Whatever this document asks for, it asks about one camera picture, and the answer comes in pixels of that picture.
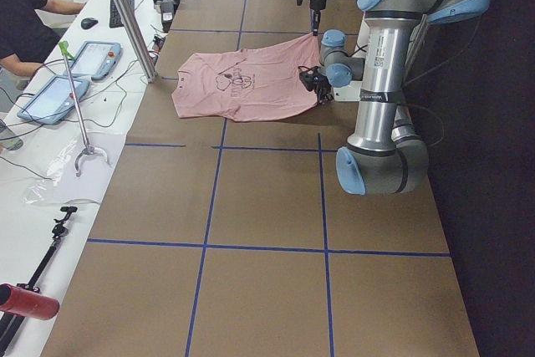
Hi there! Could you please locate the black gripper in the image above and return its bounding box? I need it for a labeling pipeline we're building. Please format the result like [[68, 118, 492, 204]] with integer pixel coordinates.
[[309, 0, 326, 37], [314, 81, 334, 105]]

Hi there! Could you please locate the pink t-shirt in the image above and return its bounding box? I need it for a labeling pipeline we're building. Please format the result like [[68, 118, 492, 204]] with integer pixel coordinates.
[[171, 33, 319, 122]]

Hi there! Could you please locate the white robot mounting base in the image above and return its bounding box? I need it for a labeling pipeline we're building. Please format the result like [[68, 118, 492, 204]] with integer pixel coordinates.
[[333, 80, 362, 102]]

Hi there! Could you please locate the black power adapter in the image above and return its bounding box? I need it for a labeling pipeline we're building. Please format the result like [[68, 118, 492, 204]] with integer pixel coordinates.
[[160, 0, 176, 33]]

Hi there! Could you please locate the black keyboard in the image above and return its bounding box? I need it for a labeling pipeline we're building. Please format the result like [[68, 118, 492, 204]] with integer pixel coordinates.
[[109, 0, 136, 28]]

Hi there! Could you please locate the upper blue teach pendant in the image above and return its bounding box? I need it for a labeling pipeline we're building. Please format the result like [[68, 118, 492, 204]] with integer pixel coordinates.
[[70, 41, 122, 81]]

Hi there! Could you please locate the blue teach pendant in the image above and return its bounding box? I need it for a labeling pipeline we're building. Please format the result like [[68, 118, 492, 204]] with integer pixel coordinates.
[[70, 41, 122, 81], [17, 75, 74, 125]]

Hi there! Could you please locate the black computer mouse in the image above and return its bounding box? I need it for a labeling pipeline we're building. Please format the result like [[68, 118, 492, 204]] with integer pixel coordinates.
[[80, 18, 99, 30]]

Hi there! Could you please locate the silver reacher grabber tool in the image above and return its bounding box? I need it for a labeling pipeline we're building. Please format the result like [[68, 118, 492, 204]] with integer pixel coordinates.
[[59, 41, 111, 177]]

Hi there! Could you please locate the clear plastic bag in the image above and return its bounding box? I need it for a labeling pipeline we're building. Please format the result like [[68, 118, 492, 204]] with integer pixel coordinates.
[[23, 131, 125, 205]]

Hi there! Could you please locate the lower blue teach pendant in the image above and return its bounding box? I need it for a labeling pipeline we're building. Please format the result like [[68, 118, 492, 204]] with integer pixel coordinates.
[[17, 75, 74, 125]]

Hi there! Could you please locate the seated person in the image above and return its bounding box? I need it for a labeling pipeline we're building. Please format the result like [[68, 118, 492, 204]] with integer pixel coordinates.
[[1, 0, 84, 77]]

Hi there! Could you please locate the red cylinder tube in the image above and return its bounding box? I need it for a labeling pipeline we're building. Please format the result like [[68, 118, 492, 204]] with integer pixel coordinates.
[[1, 283, 60, 320]]

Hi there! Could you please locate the black selfie stick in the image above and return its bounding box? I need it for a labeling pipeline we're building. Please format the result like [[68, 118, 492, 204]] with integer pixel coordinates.
[[1, 206, 78, 356]]

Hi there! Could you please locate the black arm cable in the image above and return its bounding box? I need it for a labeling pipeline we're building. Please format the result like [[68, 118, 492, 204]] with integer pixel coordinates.
[[349, 45, 444, 145]]

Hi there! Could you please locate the aluminium frame post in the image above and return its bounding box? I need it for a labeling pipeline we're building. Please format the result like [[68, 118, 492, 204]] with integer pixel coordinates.
[[114, 0, 156, 83]]

